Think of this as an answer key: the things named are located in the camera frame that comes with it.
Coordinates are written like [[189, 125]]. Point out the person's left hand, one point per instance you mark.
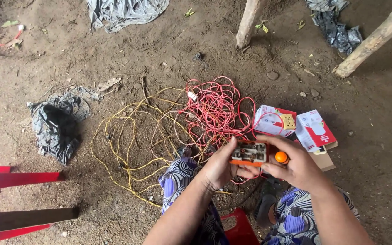
[[218, 168]]

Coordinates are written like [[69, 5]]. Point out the person's right hand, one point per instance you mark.
[[301, 170]]

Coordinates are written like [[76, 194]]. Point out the orange electrical socket box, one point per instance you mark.
[[249, 153]]

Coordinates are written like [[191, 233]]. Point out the brown cardboard box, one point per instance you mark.
[[322, 161]]

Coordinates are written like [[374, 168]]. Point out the white red lampholder carton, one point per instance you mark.
[[313, 131]]

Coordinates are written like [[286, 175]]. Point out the black sandal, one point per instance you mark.
[[265, 204]]

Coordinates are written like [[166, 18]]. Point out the white red socket carton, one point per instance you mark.
[[267, 120]]

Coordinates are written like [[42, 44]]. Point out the red plastic stool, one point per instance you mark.
[[242, 231]]

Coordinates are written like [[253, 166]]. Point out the small grey stone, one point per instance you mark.
[[272, 75]]

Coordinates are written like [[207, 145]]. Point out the torn black plastic sheet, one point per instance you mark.
[[335, 29]]

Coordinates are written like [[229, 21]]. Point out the upright wooden pole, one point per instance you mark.
[[247, 22]]

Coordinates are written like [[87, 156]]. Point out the slanted wooden pole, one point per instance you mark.
[[374, 39]]

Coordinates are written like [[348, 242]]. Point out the crumpled black plastic bag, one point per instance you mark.
[[58, 126]]

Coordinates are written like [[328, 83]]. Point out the grey plastic sheet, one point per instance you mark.
[[124, 12]]

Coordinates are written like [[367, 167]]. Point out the dark wooden slat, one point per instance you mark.
[[29, 219]]

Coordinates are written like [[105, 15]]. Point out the red plastic chair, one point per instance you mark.
[[9, 178]]

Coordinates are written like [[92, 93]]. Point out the beige wall socket plate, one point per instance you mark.
[[288, 121]]

